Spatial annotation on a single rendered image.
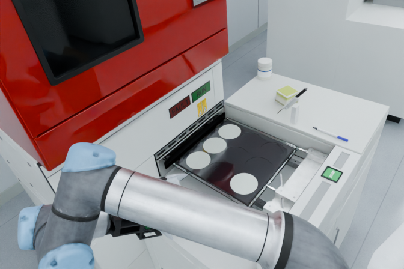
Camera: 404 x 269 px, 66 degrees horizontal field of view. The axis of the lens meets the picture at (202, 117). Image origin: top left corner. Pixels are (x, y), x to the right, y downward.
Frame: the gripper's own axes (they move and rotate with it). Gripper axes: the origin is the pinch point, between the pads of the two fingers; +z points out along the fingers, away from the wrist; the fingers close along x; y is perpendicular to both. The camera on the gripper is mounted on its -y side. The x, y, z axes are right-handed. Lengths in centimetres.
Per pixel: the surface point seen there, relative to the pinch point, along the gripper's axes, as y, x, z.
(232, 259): -5.0, -25.2, 26.4
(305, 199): 4.6, -2.2, 44.0
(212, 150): -39, 1, 37
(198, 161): -37.8, -3.1, 30.2
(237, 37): -261, 84, 224
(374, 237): -17, -49, 154
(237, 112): -47, 17, 55
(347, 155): 2, 11, 67
